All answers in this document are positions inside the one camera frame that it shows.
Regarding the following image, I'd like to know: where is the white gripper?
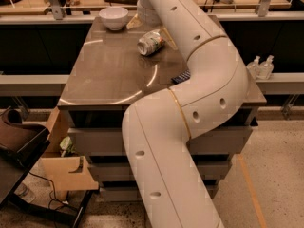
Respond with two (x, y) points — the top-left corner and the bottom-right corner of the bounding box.
(126, 0), (178, 50)

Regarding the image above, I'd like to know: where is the silver green 7up can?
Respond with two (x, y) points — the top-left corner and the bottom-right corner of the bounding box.
(137, 29), (164, 56)

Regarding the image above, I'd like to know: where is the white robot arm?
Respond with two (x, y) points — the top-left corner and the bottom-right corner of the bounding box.
(122, 0), (249, 228)

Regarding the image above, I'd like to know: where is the white ceramic bowl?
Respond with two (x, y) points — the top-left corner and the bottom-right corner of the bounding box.
(99, 7), (128, 30)

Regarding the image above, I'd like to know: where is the dark blue snack packet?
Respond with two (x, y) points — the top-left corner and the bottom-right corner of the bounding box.
(171, 70), (191, 85)

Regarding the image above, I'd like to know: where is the left clear pump bottle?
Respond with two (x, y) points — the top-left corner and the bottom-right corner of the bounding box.
(247, 56), (260, 79)

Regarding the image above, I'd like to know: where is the clear pump bottle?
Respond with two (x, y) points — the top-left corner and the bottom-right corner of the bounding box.
(247, 56), (260, 79)
(257, 55), (274, 80)

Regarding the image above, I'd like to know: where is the right clear pump bottle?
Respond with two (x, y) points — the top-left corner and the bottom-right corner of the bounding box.
(257, 55), (274, 80)

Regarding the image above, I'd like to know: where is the top grey drawer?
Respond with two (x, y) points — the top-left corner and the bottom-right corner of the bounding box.
(68, 126), (253, 156)

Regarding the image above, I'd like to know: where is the grey drawer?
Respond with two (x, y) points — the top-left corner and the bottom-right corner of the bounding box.
(99, 184), (219, 203)
(88, 161), (232, 182)
(68, 126), (253, 156)

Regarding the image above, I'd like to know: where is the green white small packet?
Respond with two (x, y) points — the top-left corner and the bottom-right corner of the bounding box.
(60, 137), (74, 157)

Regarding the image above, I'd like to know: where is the middle grey drawer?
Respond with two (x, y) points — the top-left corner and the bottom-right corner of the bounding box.
(88, 161), (232, 182)

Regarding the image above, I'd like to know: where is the beige cardboard piece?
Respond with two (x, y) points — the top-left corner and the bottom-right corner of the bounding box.
(41, 107), (99, 200)

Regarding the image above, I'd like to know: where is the bottom grey drawer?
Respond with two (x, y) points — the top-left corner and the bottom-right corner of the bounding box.
(99, 184), (219, 203)

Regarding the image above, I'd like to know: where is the dark brown tray cart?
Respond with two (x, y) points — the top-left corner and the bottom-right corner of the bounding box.
(0, 107), (92, 228)

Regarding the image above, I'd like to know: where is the black floor cable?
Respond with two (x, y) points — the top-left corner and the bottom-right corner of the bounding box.
(28, 170), (80, 212)

